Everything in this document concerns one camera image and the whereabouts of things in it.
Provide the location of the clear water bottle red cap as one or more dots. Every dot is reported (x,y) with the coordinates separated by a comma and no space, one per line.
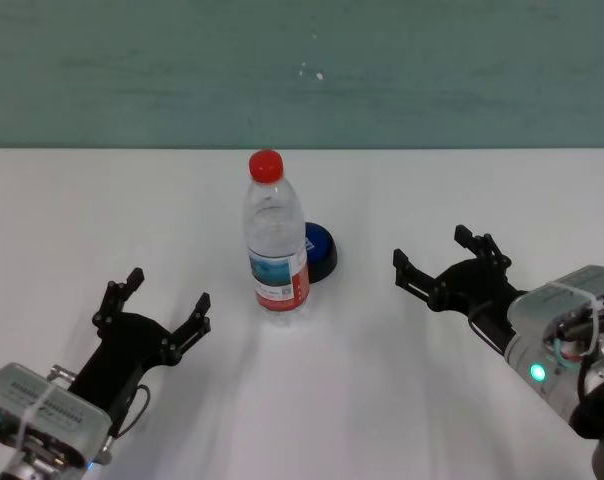
(277,250)

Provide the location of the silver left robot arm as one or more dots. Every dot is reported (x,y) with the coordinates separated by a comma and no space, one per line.
(37,467)

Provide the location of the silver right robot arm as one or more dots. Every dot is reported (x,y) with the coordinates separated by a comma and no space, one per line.
(557,390)

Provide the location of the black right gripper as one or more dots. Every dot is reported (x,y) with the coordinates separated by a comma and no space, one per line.
(472,287)

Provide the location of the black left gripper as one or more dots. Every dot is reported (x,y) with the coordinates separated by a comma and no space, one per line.
(122,355)

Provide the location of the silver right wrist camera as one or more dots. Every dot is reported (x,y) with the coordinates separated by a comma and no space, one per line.
(562,300)

